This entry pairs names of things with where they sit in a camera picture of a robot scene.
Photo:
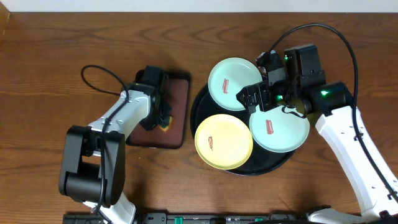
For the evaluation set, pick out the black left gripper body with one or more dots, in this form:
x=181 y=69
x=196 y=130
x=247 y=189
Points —
x=162 y=112

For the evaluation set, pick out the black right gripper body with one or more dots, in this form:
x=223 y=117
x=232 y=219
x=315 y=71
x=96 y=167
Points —
x=270 y=97

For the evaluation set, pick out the orange green scrub sponge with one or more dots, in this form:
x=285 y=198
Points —
x=166 y=123

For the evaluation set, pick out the mint green plate top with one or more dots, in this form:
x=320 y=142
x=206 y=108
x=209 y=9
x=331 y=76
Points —
x=228 y=77

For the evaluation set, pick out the mint green plate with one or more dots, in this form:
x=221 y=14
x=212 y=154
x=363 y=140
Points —
x=228 y=77
x=279 y=130

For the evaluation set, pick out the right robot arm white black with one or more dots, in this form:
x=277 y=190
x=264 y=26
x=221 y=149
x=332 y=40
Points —
x=332 y=108

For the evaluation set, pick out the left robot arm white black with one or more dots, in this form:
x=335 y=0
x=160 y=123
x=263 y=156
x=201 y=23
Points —
x=93 y=163

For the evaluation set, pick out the black rectangular tray brown liquid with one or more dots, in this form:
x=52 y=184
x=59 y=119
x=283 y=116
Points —
x=169 y=134

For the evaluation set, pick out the round black serving tray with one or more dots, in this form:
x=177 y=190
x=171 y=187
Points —
x=261 y=161

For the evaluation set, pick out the mint green plate right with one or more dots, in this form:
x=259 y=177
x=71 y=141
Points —
x=279 y=130

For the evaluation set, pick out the yellow plate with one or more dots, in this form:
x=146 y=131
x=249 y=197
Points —
x=223 y=141

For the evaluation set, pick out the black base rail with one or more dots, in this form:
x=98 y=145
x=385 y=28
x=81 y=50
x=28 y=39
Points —
x=164 y=218

